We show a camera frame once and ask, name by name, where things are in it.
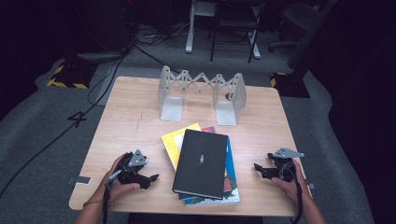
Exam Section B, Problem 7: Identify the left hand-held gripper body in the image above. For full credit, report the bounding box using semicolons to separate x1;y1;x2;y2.
116;148;151;185

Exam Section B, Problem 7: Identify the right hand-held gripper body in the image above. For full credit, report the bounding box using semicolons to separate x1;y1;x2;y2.
267;147;305;183

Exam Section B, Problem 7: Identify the yellow book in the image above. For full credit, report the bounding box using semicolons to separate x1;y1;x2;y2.
161;122;203;172

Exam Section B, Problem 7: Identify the blue paperback book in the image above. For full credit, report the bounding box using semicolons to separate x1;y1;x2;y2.
178;135;241;207

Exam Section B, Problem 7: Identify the black hardcover book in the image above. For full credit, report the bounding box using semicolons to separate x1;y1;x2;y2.
172;129;230;201

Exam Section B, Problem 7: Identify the red illustrated book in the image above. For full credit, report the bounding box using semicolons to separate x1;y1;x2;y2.
201;125;233;193

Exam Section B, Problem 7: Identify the white expandable book rack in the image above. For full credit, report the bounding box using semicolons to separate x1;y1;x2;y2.
157;64;248;127

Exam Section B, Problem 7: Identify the person's right hand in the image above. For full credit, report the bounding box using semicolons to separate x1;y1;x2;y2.
270;158;308;206

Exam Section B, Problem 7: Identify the person's left hand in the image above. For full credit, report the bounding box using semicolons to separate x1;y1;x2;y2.
98;152;141;205

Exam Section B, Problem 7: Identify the black yellow striped stand base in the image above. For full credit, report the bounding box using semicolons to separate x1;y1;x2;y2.
46;60;98;90
269;72;311;99

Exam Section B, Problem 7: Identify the grey flat round base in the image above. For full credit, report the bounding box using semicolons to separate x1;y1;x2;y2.
76;50;126;65

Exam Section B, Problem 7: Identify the dark office chair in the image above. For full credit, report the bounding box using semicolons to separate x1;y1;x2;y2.
268;2;316;54

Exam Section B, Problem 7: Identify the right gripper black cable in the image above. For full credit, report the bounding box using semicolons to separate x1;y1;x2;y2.
279;162;304;224

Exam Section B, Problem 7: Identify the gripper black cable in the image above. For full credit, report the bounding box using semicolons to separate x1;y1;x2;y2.
102;169;123;224
279;162;304;224

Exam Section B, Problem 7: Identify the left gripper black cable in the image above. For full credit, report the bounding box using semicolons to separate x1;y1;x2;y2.
102;169;123;224

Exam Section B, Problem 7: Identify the thin orange bracelet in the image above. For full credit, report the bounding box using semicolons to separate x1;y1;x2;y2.
82;200;115;208

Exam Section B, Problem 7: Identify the long black floor cable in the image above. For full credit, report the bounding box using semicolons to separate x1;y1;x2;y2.
0;43;134;199

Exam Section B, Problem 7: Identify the dark slanted stand post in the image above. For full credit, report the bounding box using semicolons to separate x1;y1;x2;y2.
286;0;340;70

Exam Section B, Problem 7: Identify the tangle of floor cables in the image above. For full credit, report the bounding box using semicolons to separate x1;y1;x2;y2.
134;21;191;75

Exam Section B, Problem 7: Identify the black metal chair frame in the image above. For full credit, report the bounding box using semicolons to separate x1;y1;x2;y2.
209;0;267;63

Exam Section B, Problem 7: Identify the white desk leg frame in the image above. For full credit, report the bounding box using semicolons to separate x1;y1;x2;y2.
185;0;262;60

